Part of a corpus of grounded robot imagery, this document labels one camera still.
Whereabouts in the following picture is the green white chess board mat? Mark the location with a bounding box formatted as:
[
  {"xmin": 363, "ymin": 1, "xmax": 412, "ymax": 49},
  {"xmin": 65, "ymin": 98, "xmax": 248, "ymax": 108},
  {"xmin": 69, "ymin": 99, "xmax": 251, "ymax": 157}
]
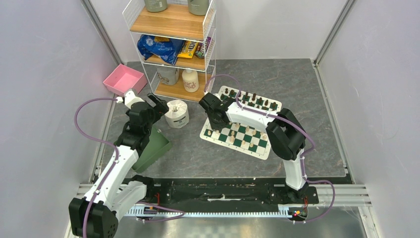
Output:
[{"xmin": 200, "ymin": 86, "xmax": 282, "ymax": 160}]

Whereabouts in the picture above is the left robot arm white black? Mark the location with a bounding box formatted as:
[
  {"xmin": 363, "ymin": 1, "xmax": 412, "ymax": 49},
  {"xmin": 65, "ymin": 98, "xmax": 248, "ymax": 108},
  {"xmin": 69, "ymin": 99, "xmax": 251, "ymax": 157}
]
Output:
[{"xmin": 69, "ymin": 90, "xmax": 169, "ymax": 238}]

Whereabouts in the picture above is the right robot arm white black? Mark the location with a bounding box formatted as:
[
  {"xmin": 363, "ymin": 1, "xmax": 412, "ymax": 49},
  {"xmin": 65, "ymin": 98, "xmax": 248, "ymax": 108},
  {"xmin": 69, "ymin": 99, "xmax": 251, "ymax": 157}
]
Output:
[{"xmin": 199, "ymin": 93, "xmax": 314, "ymax": 203}]

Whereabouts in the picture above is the white wrapped paper roll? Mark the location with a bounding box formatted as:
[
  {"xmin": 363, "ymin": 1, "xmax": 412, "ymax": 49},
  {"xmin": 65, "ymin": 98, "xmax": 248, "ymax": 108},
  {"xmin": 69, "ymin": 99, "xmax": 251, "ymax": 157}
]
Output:
[{"xmin": 165, "ymin": 99, "xmax": 189, "ymax": 128}]

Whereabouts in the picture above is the grey patterned mug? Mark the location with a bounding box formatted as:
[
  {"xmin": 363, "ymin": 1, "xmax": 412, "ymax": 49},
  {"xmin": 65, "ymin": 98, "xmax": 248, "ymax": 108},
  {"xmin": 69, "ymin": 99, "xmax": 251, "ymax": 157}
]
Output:
[{"xmin": 157, "ymin": 66, "xmax": 179, "ymax": 86}]

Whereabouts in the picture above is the green plastic bin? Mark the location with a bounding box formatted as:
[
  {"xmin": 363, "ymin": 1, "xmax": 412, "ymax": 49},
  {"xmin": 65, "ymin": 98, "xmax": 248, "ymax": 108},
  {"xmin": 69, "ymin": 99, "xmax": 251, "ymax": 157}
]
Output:
[{"xmin": 131, "ymin": 126, "xmax": 172, "ymax": 174}]

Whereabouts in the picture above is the cream bottle pink lettering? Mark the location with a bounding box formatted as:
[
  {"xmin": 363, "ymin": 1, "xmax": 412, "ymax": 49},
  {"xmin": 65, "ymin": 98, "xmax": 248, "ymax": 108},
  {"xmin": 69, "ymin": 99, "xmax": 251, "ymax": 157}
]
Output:
[{"xmin": 182, "ymin": 69, "xmax": 199, "ymax": 93}]

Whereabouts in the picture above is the pink plastic bin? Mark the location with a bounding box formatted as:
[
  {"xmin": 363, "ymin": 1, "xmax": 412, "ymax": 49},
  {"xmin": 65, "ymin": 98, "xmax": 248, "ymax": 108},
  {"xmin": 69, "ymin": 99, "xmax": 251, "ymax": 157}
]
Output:
[{"xmin": 103, "ymin": 64, "xmax": 148, "ymax": 96}]

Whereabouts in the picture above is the blue snack bag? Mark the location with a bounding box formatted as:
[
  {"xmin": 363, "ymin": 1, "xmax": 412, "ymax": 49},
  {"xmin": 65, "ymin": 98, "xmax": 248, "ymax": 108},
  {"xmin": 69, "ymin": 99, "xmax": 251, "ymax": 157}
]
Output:
[{"xmin": 137, "ymin": 35, "xmax": 185, "ymax": 65}]

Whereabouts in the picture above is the purple snack packet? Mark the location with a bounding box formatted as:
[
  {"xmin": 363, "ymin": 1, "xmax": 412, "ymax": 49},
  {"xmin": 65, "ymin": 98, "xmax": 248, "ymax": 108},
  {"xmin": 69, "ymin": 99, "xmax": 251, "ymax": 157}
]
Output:
[{"xmin": 194, "ymin": 37, "xmax": 211, "ymax": 59}]

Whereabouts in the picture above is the yellow candy bag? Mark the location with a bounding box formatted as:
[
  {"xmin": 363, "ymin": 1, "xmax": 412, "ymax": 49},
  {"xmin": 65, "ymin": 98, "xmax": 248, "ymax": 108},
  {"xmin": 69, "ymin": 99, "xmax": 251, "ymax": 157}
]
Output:
[{"xmin": 177, "ymin": 41, "xmax": 199, "ymax": 59}]

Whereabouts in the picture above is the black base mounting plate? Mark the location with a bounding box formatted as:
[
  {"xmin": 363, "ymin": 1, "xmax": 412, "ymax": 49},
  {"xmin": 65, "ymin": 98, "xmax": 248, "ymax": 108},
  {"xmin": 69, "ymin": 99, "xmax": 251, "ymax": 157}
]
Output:
[{"xmin": 121, "ymin": 177, "xmax": 319, "ymax": 214}]

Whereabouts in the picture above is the grey-green jar right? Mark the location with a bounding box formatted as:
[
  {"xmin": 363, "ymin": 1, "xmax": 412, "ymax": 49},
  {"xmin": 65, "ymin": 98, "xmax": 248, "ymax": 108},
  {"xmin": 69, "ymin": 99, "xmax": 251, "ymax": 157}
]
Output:
[{"xmin": 187, "ymin": 0, "xmax": 210, "ymax": 16}]

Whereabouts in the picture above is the grey-green jar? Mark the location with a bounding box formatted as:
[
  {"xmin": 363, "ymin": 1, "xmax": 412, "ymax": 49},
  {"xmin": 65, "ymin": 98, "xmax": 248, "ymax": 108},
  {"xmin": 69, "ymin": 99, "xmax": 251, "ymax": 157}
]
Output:
[
  {"xmin": 144, "ymin": 0, "xmax": 168, "ymax": 13},
  {"xmin": 187, "ymin": 0, "xmax": 210, "ymax": 16}
]

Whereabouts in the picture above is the grey-green jar left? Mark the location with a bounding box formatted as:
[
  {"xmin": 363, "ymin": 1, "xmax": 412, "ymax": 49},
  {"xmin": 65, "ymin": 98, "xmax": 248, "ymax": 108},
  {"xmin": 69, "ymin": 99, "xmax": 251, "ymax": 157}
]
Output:
[{"xmin": 144, "ymin": 0, "xmax": 168, "ymax": 13}]

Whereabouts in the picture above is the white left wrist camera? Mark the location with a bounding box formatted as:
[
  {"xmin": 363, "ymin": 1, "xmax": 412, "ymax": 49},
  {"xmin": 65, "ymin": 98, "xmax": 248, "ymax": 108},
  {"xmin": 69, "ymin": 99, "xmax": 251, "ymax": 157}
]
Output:
[{"xmin": 116, "ymin": 89, "xmax": 144, "ymax": 109}]

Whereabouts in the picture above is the white wire wooden shelf rack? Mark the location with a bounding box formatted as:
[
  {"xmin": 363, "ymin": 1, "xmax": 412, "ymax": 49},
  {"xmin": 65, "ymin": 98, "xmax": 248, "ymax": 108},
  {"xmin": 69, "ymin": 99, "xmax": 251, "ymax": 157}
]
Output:
[{"xmin": 122, "ymin": 0, "xmax": 216, "ymax": 102}]

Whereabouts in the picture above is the white slotted cable duct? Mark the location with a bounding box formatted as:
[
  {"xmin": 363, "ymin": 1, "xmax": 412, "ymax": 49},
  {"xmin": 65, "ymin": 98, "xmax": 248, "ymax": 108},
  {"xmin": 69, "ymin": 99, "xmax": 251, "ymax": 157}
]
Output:
[{"xmin": 125, "ymin": 204, "xmax": 307, "ymax": 219}]

